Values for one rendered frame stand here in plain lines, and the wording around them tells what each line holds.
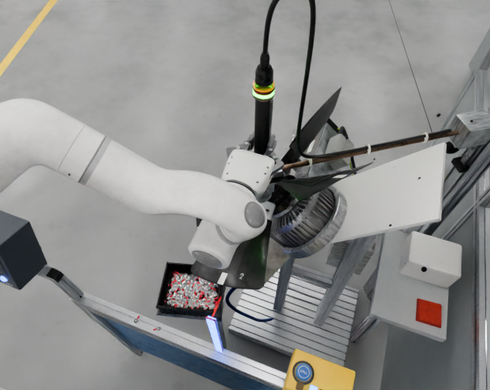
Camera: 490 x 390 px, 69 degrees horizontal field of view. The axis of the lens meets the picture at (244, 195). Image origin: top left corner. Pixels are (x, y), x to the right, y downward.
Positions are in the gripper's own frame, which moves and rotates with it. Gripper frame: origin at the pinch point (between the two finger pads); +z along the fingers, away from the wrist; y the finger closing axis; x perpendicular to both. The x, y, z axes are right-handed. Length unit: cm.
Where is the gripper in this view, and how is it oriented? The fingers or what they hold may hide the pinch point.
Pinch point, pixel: (262, 141)
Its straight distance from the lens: 84.2
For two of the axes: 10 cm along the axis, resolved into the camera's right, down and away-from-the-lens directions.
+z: 3.5, -7.7, 5.3
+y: 9.4, 2.8, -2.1
